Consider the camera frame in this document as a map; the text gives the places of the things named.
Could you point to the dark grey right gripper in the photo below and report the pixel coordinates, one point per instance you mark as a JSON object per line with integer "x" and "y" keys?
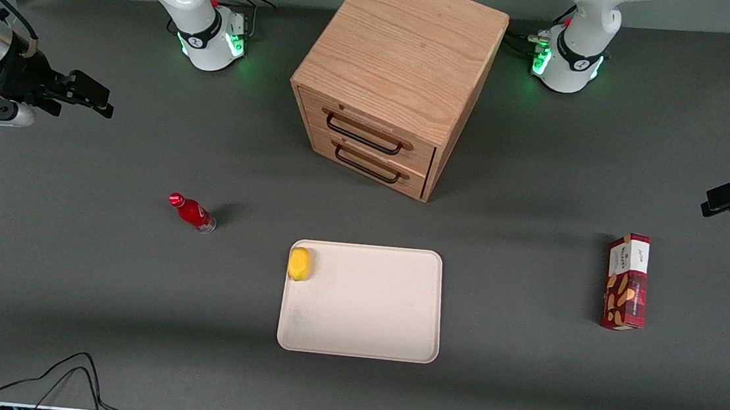
{"x": 27, "y": 78}

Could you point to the wooden drawer with wide front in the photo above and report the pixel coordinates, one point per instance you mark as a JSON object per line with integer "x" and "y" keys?
{"x": 419, "y": 157}

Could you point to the wooden drawer with narrow front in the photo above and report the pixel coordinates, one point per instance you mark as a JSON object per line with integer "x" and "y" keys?
{"x": 413, "y": 181}

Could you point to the wooden drawer cabinet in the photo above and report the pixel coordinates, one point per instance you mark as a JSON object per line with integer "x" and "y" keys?
{"x": 405, "y": 43}

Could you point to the red cookie box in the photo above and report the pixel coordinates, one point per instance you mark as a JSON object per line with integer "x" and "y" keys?
{"x": 625, "y": 287}

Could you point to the small red bottle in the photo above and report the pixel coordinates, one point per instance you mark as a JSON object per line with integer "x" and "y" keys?
{"x": 192, "y": 213}

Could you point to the yellow lemon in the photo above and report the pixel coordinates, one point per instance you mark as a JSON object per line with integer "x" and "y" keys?
{"x": 300, "y": 264}

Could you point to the beige plastic tray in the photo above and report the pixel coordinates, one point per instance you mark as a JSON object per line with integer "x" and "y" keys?
{"x": 369, "y": 304}

